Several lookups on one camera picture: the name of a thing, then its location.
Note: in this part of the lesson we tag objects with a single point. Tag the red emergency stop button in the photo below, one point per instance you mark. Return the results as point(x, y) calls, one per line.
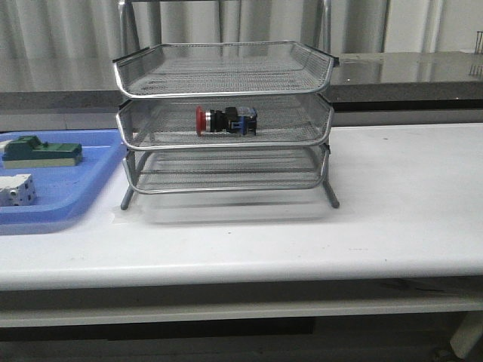
point(239, 120)

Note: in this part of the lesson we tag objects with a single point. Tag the grey stone counter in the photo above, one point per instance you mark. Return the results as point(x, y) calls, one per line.
point(366, 89)

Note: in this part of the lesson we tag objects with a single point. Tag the blue plastic tray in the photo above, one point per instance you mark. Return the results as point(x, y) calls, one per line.
point(65, 193)

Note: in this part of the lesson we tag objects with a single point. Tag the green electrical module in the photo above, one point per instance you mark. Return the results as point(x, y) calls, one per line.
point(30, 151)

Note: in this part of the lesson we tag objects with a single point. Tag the white circuit breaker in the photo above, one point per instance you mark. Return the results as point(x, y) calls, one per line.
point(17, 190)

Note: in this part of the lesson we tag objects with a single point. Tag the white table leg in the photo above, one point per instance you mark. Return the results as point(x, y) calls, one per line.
point(467, 334)

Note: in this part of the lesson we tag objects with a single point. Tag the small metal pins stand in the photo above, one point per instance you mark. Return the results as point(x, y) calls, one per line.
point(479, 43)

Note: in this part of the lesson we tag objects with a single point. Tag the grey metal rack frame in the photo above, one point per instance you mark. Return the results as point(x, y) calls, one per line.
point(128, 27)

